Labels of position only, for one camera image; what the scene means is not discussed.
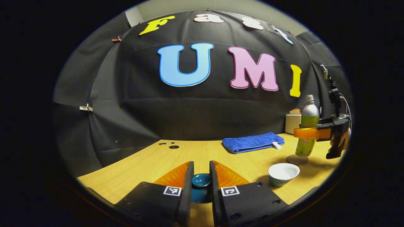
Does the black backdrop cloth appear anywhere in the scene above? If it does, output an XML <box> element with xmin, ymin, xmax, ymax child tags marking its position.
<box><xmin>53</xmin><ymin>10</ymin><xmax>352</xmax><ymax>177</ymax></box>

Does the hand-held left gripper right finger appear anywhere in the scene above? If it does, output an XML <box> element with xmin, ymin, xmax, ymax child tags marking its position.
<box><xmin>209</xmin><ymin>160</ymin><xmax>289</xmax><ymax>227</ymax></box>

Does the teal teacup lid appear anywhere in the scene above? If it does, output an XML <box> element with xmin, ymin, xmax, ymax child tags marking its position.
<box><xmin>190</xmin><ymin>173</ymin><xmax>212</xmax><ymax>204</ymax></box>

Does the round brown coaster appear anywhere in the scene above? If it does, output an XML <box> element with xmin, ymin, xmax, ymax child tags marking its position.
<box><xmin>286</xmin><ymin>154</ymin><xmax>309</xmax><ymax>165</ymax></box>

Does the white teal teacup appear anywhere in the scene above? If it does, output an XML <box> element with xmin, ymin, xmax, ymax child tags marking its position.
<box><xmin>268</xmin><ymin>163</ymin><xmax>300</xmax><ymax>187</ymax></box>

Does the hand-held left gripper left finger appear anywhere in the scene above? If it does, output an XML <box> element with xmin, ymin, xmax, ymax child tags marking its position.
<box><xmin>115</xmin><ymin>161</ymin><xmax>195</xmax><ymax>227</ymax></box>

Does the silver green water bottle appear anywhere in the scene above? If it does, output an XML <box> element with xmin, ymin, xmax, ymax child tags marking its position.
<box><xmin>295</xmin><ymin>95</ymin><xmax>320</xmax><ymax>157</ymax></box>

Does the blue folded towel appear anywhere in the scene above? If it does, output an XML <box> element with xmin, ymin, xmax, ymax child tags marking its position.
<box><xmin>222</xmin><ymin>132</ymin><xmax>285</xmax><ymax>154</ymax></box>

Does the white toaster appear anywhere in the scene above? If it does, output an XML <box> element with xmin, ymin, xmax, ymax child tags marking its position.
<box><xmin>285</xmin><ymin>114</ymin><xmax>302</xmax><ymax>135</ymax></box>

